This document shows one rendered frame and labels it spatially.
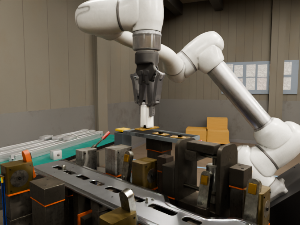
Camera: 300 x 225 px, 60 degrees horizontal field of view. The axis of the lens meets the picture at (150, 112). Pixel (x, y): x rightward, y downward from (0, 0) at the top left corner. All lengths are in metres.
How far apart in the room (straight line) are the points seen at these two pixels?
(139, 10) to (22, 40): 2.91
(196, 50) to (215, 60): 0.11
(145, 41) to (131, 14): 0.09
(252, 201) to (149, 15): 0.62
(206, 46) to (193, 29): 6.09
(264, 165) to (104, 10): 0.98
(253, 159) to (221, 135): 5.01
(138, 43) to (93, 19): 0.16
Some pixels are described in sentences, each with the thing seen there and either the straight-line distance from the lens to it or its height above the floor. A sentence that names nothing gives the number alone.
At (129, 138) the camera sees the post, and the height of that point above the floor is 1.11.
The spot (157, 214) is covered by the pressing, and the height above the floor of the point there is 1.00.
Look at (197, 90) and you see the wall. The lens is 7.20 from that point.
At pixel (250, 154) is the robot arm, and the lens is 1.36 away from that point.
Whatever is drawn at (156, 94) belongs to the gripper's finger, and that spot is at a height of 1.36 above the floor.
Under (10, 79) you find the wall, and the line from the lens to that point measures 3.46.
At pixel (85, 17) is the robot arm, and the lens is 0.88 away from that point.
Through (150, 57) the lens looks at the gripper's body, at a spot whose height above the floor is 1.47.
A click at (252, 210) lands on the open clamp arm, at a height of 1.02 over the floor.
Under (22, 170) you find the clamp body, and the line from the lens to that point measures 1.24.
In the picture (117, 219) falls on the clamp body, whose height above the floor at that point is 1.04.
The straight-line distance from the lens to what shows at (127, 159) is 1.12.
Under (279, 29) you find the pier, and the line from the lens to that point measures 7.09.
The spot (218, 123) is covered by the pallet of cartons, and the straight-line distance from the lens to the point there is 6.64.
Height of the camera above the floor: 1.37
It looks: 5 degrees down
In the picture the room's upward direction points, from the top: straight up
